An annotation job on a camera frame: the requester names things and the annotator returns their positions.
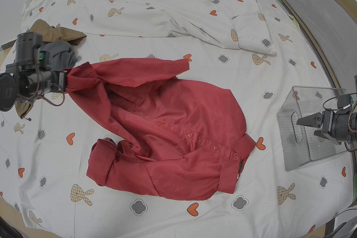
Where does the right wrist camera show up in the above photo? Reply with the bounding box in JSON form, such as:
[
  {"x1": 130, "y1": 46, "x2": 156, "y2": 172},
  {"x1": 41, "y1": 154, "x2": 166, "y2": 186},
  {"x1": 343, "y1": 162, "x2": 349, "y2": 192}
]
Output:
[{"x1": 336, "y1": 94, "x2": 354, "y2": 110}]

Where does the brown garment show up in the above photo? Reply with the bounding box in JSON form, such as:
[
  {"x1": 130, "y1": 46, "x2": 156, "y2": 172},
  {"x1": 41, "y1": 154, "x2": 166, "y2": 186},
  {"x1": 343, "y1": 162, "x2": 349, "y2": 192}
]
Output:
[{"x1": 15, "y1": 19, "x2": 87, "y2": 121}]

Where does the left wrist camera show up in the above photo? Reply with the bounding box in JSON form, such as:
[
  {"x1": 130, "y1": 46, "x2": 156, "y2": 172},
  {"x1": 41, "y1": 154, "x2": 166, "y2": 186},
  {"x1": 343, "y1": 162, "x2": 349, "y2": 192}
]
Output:
[{"x1": 36, "y1": 50, "x2": 53, "y2": 71}]

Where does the grey garment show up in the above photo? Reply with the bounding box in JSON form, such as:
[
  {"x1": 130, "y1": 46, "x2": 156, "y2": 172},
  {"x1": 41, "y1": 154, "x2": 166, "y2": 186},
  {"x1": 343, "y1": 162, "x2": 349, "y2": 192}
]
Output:
[{"x1": 42, "y1": 41, "x2": 78, "y2": 71}]

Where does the bed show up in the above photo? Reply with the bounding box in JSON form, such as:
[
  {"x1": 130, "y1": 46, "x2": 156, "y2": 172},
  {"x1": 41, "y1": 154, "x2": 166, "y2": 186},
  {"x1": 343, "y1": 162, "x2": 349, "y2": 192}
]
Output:
[{"x1": 0, "y1": 0, "x2": 357, "y2": 238}]

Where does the red shirt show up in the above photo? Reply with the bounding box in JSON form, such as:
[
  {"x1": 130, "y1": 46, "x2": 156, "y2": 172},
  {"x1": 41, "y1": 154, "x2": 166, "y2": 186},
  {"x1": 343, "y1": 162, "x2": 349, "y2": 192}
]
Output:
[{"x1": 65, "y1": 58, "x2": 255, "y2": 201}]

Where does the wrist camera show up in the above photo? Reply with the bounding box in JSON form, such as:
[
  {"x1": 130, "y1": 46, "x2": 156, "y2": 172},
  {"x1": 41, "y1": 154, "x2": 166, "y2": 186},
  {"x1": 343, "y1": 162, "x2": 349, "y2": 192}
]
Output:
[
  {"x1": 36, "y1": 50, "x2": 53, "y2": 71},
  {"x1": 336, "y1": 94, "x2": 354, "y2": 110}
]

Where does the black cable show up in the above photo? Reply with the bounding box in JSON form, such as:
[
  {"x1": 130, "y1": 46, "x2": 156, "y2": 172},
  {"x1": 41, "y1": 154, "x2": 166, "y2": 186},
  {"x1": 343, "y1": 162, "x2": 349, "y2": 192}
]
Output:
[
  {"x1": 17, "y1": 83, "x2": 66, "y2": 107},
  {"x1": 323, "y1": 96, "x2": 348, "y2": 112}
]

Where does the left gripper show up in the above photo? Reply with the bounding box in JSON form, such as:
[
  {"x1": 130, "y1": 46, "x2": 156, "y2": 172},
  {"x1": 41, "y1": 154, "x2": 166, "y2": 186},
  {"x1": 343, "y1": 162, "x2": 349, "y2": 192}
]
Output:
[{"x1": 17, "y1": 70, "x2": 68, "y2": 97}]

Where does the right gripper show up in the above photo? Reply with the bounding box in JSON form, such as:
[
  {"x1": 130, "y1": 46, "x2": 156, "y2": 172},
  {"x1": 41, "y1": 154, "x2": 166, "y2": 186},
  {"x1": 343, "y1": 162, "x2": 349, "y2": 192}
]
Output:
[{"x1": 296, "y1": 110, "x2": 349, "y2": 146}]

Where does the white printed quilt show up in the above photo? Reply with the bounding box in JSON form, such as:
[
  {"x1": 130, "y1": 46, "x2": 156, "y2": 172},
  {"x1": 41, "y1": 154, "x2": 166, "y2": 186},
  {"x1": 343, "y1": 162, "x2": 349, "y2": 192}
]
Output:
[{"x1": 21, "y1": 0, "x2": 277, "y2": 57}]

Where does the clear plastic box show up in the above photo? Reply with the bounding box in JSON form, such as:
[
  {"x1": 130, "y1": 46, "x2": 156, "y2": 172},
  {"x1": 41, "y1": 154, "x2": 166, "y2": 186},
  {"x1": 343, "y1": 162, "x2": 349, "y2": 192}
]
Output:
[{"x1": 276, "y1": 86, "x2": 349, "y2": 172}]

